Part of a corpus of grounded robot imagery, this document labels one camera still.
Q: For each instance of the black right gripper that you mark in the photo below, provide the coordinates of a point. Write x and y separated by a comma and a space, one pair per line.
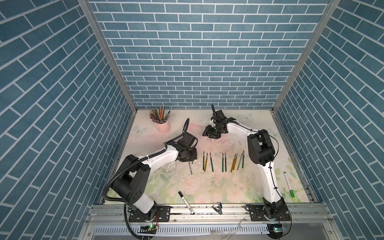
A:
208, 132

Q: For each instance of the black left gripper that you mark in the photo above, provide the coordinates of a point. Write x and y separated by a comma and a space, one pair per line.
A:
194, 156

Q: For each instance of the gold carving knife long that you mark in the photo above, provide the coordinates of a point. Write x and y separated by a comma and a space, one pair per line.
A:
206, 162

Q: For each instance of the silver carving knife capped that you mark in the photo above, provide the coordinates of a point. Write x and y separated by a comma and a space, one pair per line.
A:
240, 160

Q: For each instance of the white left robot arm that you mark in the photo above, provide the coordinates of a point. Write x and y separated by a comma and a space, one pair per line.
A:
129, 182

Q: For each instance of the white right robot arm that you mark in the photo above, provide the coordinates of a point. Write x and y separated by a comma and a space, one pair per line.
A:
261, 152

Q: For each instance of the pink metal pencil cup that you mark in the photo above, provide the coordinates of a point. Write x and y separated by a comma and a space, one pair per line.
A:
165, 127

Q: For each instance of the coloured pencils bundle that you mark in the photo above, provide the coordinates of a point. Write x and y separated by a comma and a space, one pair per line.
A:
159, 115

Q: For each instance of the black marker pen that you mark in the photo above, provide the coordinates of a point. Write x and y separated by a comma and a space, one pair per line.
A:
186, 203

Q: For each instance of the black binder clip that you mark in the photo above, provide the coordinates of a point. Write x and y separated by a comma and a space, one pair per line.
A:
218, 208

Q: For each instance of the green white marker pen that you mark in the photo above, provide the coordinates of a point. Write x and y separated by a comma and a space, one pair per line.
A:
292, 194

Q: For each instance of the aluminium front rail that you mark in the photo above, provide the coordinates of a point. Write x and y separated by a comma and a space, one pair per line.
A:
305, 221

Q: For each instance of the aluminium corner frame post right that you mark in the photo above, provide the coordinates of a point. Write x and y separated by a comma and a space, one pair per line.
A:
318, 30

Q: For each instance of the aluminium corner frame post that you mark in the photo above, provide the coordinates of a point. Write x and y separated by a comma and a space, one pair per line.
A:
92, 20
318, 30

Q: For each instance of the aluminium corner frame post left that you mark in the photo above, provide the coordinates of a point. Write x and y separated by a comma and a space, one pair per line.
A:
92, 20

